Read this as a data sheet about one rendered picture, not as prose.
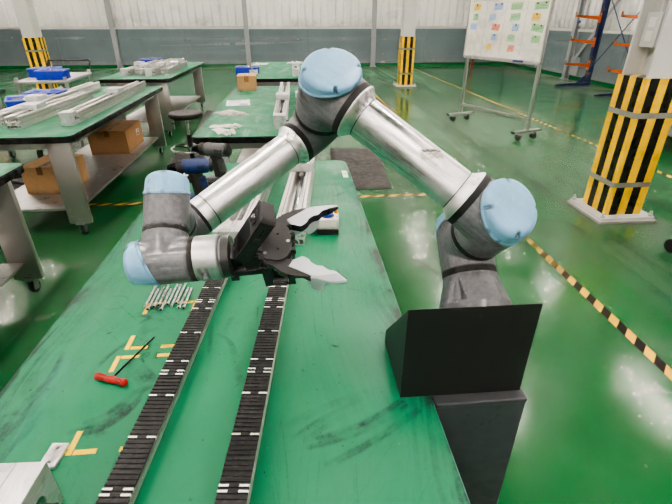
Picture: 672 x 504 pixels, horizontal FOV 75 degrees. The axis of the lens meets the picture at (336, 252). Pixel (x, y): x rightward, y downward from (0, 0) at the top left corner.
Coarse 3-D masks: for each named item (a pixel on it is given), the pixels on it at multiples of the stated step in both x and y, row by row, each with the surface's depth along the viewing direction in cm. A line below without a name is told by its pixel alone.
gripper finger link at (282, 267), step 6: (270, 264) 69; (276, 264) 69; (282, 264) 69; (288, 264) 69; (276, 270) 69; (282, 270) 68; (288, 270) 68; (294, 270) 68; (288, 276) 69; (294, 276) 68; (300, 276) 68; (306, 276) 68
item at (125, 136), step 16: (240, 80) 476; (256, 80) 494; (112, 128) 462; (128, 128) 462; (96, 144) 454; (112, 144) 456; (128, 144) 460; (48, 160) 366; (80, 160) 379; (32, 176) 350; (48, 176) 350; (32, 192) 357; (48, 192) 357
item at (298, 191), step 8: (296, 176) 202; (304, 176) 207; (312, 176) 205; (288, 184) 185; (296, 184) 197; (304, 184) 185; (312, 184) 205; (288, 192) 177; (296, 192) 185; (304, 192) 177; (288, 200) 170; (296, 200) 177; (304, 200) 169; (280, 208) 162; (288, 208) 169; (296, 208) 169; (304, 232) 154; (296, 240) 157; (304, 240) 154
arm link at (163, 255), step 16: (144, 240) 71; (160, 240) 70; (176, 240) 71; (192, 240) 73; (128, 256) 69; (144, 256) 69; (160, 256) 69; (176, 256) 69; (128, 272) 69; (144, 272) 69; (160, 272) 69; (176, 272) 70; (192, 272) 70
